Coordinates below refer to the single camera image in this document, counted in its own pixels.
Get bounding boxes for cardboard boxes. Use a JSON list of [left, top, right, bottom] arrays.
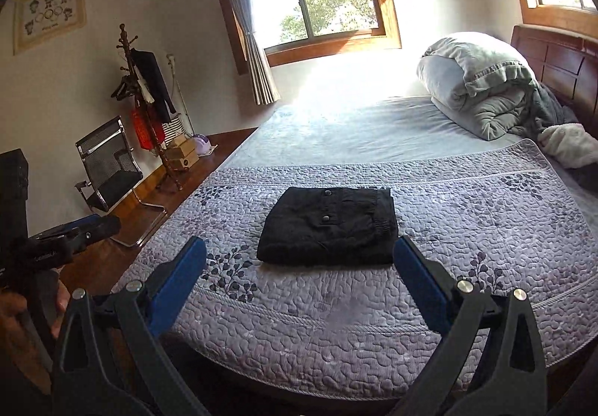
[[164, 135, 199, 171]]

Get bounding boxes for left hand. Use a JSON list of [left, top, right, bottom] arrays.
[[1, 289, 51, 396]]

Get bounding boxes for framed mascot picture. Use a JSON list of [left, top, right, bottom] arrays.
[[13, 0, 87, 55]]

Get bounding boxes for grey-green duvet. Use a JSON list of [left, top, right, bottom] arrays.
[[417, 31, 578, 141]]

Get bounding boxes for white fleece blanket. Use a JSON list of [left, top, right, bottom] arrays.
[[537, 123, 598, 169]]

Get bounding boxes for black mesh metal chair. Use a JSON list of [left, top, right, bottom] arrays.
[[75, 115, 167, 248]]

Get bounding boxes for wooden coat rack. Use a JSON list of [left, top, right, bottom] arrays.
[[112, 23, 182, 191]]

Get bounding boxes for wooden headboard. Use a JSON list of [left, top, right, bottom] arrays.
[[511, 24, 597, 138]]

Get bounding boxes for black pants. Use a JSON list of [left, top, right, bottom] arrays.
[[256, 187, 398, 267]]

